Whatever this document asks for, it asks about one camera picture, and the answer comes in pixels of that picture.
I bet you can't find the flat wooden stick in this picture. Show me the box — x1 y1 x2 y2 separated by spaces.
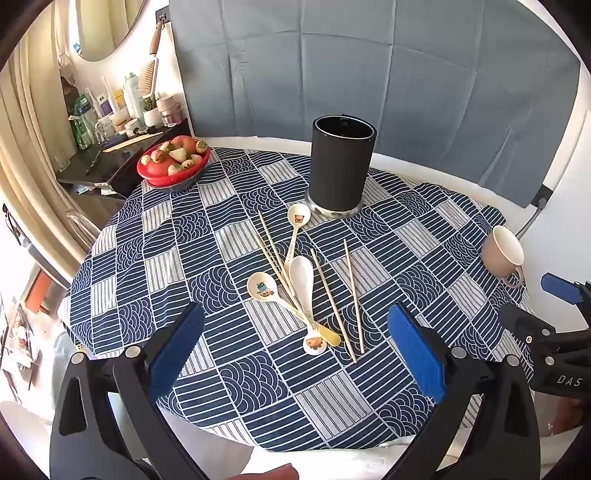
102 131 164 153

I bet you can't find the clear glass jar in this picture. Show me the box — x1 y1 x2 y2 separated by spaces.
95 117 116 145

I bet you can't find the small plant in white pot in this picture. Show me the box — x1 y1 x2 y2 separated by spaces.
141 95 161 128

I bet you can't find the black cylindrical utensil holder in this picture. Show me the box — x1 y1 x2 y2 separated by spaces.
307 114 377 219

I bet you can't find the oval wall mirror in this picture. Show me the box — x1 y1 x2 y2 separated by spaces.
73 0 147 64

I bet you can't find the red fruit bowl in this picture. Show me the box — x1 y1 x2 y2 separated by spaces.
137 137 213 190

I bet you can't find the wooden handled hairbrush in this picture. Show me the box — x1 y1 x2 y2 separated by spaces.
137 20 164 100

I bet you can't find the grey backdrop cloth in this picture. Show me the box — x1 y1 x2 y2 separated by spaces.
168 0 581 209

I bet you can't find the tall white bottle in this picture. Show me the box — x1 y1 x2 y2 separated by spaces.
123 72 144 121

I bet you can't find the cream curtain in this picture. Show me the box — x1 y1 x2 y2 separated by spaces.
0 0 109 282

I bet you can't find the clear plastic chair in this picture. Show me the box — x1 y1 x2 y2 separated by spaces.
65 207 103 254

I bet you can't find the wooden chopstick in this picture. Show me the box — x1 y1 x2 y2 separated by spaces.
310 248 358 364
257 211 297 297
342 239 366 356
250 228 315 325

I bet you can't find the person's right forearm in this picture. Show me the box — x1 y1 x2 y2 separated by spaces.
538 396 586 465

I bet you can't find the pile of strawberries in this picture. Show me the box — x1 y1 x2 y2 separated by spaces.
140 139 209 176

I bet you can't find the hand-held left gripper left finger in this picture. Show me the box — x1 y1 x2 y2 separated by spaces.
48 302 207 480

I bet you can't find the beige cup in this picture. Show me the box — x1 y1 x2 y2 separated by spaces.
481 224 526 289

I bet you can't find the plain white spoon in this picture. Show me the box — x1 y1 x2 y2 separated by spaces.
288 256 320 328

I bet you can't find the pink lidded jar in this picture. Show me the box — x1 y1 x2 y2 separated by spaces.
158 96 184 128

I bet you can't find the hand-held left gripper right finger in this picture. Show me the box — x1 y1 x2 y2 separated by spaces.
387 302 542 480

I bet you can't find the blue patterned tablecloth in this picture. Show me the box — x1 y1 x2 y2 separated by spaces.
65 146 533 452

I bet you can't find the yellow spoon with bear print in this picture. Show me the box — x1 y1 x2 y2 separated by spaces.
302 322 343 356

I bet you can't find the black side shelf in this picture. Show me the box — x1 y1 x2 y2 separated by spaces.
55 117 195 198

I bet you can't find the cream spoon with blue print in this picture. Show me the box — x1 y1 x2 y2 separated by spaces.
246 271 324 331

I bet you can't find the green plastic bottle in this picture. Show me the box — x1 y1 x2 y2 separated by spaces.
71 93 94 151

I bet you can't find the cream spoon with bear print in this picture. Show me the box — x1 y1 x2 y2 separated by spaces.
283 202 312 280

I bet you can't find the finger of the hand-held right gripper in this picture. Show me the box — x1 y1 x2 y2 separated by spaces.
499 302 558 354
541 272 591 317

